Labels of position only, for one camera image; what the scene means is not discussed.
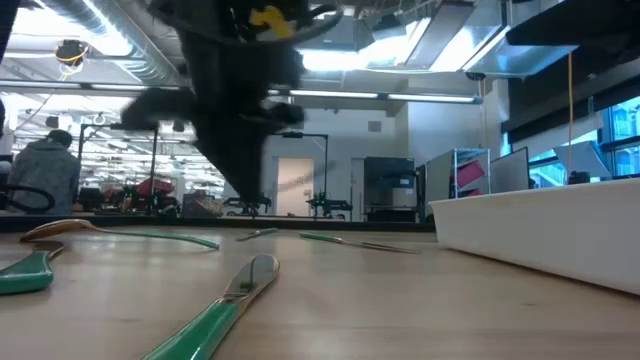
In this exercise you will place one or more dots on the dark crate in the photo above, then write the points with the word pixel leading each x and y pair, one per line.
pixel 202 205

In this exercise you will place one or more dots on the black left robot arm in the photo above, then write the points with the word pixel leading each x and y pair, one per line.
pixel 6 25

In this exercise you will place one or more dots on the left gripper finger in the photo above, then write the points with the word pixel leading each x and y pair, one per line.
pixel 225 160
pixel 252 160

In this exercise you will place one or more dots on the window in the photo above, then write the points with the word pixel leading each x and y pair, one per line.
pixel 625 120

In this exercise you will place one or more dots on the pink storage bin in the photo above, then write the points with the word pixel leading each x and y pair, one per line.
pixel 474 192
pixel 470 174

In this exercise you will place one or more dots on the grey panel screen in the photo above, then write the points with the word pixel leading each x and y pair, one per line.
pixel 510 172

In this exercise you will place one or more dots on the silver spiral ceiling duct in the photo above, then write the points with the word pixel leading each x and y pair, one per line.
pixel 125 45

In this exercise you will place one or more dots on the small black object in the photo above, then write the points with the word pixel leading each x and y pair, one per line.
pixel 580 178

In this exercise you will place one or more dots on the wall vent grille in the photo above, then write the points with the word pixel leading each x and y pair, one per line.
pixel 374 126

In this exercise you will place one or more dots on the white cutlery tray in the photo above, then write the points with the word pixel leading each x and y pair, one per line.
pixel 550 235

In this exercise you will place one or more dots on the black table frame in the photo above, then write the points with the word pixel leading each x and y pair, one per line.
pixel 150 221

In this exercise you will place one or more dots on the red machine cover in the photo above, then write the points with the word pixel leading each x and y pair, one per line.
pixel 155 187

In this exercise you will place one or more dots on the black gantry frame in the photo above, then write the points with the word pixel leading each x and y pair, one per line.
pixel 326 165
pixel 152 170

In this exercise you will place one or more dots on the background black robot arm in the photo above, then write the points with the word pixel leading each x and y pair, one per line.
pixel 235 205
pixel 330 205

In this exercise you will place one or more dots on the person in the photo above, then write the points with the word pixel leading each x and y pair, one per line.
pixel 45 170

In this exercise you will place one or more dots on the white door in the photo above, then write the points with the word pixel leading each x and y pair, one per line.
pixel 295 205

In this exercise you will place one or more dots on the silver rectangular ceiling duct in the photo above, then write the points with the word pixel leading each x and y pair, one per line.
pixel 500 60

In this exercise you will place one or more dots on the black curved tube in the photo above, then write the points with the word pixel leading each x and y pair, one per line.
pixel 25 188

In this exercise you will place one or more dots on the dark cabinet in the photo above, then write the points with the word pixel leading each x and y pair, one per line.
pixel 390 170

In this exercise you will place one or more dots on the white angled panel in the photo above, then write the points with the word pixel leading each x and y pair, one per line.
pixel 582 160

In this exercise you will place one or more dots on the long ceiling light bar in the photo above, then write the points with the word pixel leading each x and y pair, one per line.
pixel 350 94

